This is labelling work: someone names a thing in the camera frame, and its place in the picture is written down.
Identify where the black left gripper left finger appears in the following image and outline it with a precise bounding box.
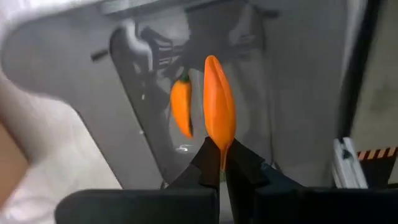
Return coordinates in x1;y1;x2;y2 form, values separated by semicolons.
167;136;221;190

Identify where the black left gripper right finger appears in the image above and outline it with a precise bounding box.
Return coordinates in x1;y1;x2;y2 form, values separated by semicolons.
225;138;304;190

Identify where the orange long chili pepper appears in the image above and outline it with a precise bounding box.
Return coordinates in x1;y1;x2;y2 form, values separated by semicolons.
203;55;237;175
169;68;195;139

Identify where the grey plastic basket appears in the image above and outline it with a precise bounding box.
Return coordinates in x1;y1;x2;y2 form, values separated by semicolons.
0;0;354;191

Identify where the silver aluminium extrusion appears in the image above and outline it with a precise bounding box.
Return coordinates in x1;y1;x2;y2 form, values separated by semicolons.
331;136;369;189

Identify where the hazard striped black platform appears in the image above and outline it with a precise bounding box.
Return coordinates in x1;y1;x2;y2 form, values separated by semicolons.
356;146;398;187

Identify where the black aluminium table frame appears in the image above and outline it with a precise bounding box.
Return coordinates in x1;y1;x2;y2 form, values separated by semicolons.
337;0;385;140

